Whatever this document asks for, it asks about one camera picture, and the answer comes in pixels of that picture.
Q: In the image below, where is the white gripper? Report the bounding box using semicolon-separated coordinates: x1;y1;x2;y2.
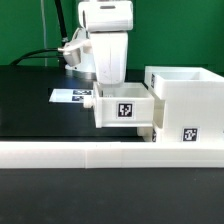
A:
78;0;133;85

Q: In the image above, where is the white drawer box with knob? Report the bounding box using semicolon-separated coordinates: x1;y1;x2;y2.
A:
83;82;154;128

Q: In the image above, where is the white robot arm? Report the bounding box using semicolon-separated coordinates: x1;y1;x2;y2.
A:
62;0;133;85

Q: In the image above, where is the marker sheet on table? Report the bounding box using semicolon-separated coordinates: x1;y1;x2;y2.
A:
49;89;92;103

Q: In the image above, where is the white drawer cabinet frame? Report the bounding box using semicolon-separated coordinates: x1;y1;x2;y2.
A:
137;66;224;143

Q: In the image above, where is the white front barrier rail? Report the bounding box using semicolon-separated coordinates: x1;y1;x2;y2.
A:
0;141;224;169

